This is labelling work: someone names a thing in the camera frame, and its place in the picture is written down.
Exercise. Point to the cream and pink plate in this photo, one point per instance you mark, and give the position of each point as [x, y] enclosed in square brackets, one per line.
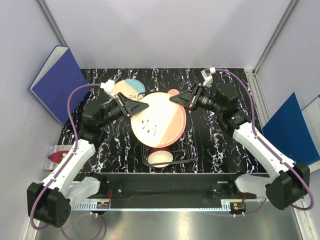
[162, 123]

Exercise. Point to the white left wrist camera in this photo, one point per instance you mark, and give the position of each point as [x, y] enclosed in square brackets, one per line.
[108, 87]

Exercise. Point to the red floral bowl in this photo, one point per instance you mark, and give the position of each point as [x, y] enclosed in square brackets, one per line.
[160, 157]

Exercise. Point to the pink plastic cup right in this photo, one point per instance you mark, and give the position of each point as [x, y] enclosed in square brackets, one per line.
[173, 92]

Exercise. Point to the blue binder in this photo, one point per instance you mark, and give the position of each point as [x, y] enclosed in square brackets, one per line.
[57, 78]
[296, 132]

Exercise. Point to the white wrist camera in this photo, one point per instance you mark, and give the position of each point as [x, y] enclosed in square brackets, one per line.
[207, 75]
[108, 87]

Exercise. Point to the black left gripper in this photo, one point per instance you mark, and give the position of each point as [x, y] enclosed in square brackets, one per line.
[129, 107]

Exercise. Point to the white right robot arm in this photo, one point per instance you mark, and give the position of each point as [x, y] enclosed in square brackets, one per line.
[287, 181]

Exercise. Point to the cream and blue plate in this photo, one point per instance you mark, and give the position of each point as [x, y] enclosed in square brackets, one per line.
[130, 88]

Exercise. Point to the blue binder right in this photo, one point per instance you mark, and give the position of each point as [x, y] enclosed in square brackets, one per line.
[296, 132]

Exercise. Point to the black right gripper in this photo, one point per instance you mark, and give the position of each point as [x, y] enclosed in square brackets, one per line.
[188, 98]

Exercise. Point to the blue binder left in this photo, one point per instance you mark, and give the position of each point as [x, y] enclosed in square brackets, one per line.
[57, 78]

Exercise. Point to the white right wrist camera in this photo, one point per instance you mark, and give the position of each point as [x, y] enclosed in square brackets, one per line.
[207, 75]

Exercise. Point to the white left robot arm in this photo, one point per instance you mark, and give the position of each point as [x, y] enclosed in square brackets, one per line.
[52, 200]

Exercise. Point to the red picture book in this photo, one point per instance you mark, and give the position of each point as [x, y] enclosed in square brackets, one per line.
[55, 155]

